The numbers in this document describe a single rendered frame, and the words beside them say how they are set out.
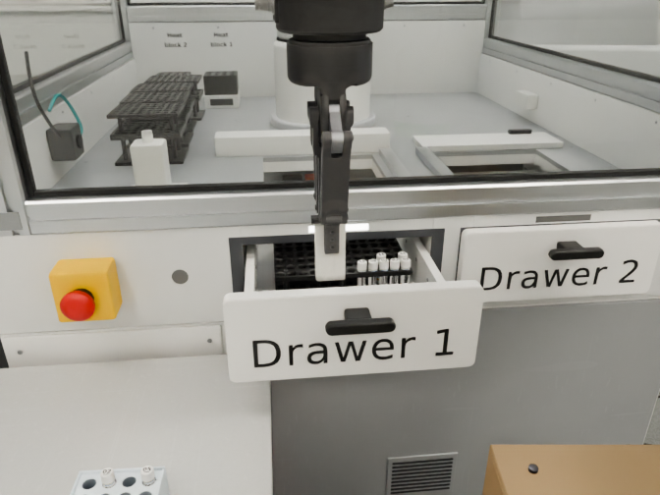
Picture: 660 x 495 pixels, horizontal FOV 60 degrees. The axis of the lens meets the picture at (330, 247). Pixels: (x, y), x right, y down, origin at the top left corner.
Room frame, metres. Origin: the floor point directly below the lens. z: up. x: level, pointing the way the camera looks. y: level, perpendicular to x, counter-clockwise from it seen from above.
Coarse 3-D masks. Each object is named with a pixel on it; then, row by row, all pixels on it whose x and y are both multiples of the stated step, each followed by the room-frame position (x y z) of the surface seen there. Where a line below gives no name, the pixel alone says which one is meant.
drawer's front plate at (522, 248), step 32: (576, 224) 0.73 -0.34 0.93; (608, 224) 0.73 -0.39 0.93; (640, 224) 0.73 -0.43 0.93; (480, 256) 0.70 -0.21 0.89; (512, 256) 0.71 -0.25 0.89; (544, 256) 0.71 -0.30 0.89; (608, 256) 0.72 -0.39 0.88; (640, 256) 0.73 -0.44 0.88; (512, 288) 0.71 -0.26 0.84; (544, 288) 0.71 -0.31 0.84; (576, 288) 0.72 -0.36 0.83; (608, 288) 0.72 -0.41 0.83; (640, 288) 0.73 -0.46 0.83
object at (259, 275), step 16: (400, 240) 0.83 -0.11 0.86; (416, 240) 0.75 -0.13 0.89; (256, 256) 0.77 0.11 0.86; (272, 256) 0.82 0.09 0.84; (416, 256) 0.73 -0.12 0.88; (256, 272) 0.73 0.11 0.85; (272, 272) 0.76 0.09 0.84; (416, 272) 0.72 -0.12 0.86; (432, 272) 0.65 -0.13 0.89; (256, 288) 0.70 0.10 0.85; (272, 288) 0.71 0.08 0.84
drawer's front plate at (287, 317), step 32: (320, 288) 0.55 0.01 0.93; (352, 288) 0.55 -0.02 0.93; (384, 288) 0.55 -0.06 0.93; (416, 288) 0.55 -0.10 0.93; (448, 288) 0.55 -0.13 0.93; (480, 288) 0.55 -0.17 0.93; (224, 320) 0.52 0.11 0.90; (256, 320) 0.53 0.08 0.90; (288, 320) 0.53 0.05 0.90; (320, 320) 0.54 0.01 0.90; (416, 320) 0.55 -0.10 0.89; (448, 320) 0.55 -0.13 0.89; (288, 352) 0.53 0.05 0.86; (352, 352) 0.54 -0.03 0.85; (384, 352) 0.54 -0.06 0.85; (416, 352) 0.55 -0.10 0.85
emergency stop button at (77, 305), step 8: (64, 296) 0.60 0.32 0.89; (72, 296) 0.59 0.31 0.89; (80, 296) 0.60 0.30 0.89; (88, 296) 0.60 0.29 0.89; (64, 304) 0.59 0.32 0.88; (72, 304) 0.59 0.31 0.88; (80, 304) 0.59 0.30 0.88; (88, 304) 0.60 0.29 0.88; (64, 312) 0.59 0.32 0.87; (72, 312) 0.59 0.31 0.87; (80, 312) 0.59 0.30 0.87; (88, 312) 0.59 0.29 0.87; (80, 320) 0.59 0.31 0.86
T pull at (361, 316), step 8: (344, 312) 0.53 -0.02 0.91; (352, 312) 0.53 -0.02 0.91; (360, 312) 0.53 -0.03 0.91; (368, 312) 0.53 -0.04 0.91; (336, 320) 0.51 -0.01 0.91; (344, 320) 0.51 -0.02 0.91; (352, 320) 0.51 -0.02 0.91; (360, 320) 0.51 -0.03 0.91; (368, 320) 0.51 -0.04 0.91; (376, 320) 0.51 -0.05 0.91; (384, 320) 0.51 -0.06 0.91; (392, 320) 0.51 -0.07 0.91; (328, 328) 0.50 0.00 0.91; (336, 328) 0.50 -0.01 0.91; (344, 328) 0.50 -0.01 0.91; (352, 328) 0.50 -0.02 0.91; (360, 328) 0.50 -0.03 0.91; (368, 328) 0.50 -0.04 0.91; (376, 328) 0.51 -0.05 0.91; (384, 328) 0.51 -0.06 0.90; (392, 328) 0.51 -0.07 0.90
